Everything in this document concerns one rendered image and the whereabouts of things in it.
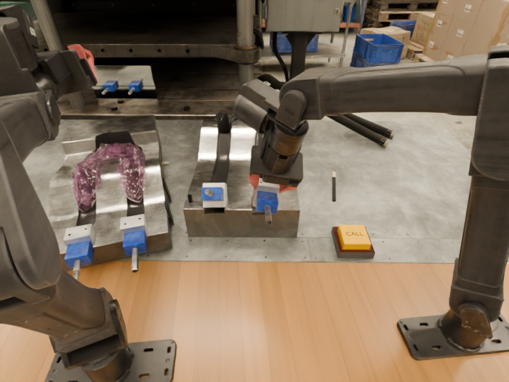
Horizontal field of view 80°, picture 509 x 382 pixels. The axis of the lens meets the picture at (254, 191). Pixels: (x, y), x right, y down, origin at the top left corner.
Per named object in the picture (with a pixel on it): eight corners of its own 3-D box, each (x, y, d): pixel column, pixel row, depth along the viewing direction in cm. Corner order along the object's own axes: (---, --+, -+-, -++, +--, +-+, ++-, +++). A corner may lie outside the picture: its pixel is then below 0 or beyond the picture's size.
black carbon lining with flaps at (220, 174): (272, 198, 73) (273, 166, 67) (204, 198, 73) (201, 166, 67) (268, 130, 100) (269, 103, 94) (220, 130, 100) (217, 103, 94)
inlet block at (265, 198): (279, 235, 58) (285, 212, 56) (253, 232, 58) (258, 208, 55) (273, 201, 70) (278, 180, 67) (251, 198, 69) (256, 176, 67)
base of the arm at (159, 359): (39, 329, 47) (15, 378, 42) (169, 317, 49) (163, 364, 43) (59, 352, 52) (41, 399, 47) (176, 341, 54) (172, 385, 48)
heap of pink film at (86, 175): (150, 200, 74) (142, 173, 69) (70, 214, 70) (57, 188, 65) (148, 148, 94) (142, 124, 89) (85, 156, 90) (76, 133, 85)
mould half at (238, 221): (296, 238, 72) (302, 194, 64) (188, 236, 73) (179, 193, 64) (283, 136, 111) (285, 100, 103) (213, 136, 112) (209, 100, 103)
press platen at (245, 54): (266, 95, 124) (266, 48, 113) (-48, 93, 125) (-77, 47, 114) (263, 44, 189) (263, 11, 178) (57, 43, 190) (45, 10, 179)
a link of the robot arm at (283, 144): (255, 142, 53) (263, 114, 48) (273, 126, 56) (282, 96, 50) (287, 164, 52) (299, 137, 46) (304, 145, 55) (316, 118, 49)
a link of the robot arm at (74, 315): (70, 311, 47) (-115, 220, 20) (114, 296, 49) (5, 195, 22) (73, 354, 44) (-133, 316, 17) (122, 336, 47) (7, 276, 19)
